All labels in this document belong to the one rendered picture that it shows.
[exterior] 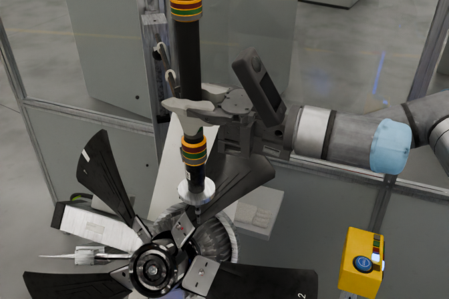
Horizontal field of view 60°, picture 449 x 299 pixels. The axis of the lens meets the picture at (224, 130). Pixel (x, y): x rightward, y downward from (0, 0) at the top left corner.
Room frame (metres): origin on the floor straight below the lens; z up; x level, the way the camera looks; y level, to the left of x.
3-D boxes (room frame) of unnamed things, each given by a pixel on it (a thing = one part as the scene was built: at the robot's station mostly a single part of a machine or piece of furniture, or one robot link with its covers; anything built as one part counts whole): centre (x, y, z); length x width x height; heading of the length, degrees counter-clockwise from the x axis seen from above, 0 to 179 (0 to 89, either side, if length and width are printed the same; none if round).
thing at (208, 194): (0.54, 0.06, 1.50); 0.09 x 0.07 x 0.10; 15
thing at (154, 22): (1.14, 0.21, 1.54); 0.10 x 0.07 x 0.08; 15
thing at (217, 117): (0.49, 0.01, 1.65); 0.09 x 0.05 x 0.02; 80
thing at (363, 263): (0.64, -0.37, 1.08); 0.04 x 0.04 x 0.02
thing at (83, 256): (0.66, 0.37, 1.08); 0.07 x 0.04 x 0.06; 80
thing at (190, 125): (0.51, 0.06, 1.63); 0.09 x 0.03 x 0.06; 80
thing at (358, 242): (0.69, -0.39, 1.02); 0.16 x 0.10 x 0.11; 160
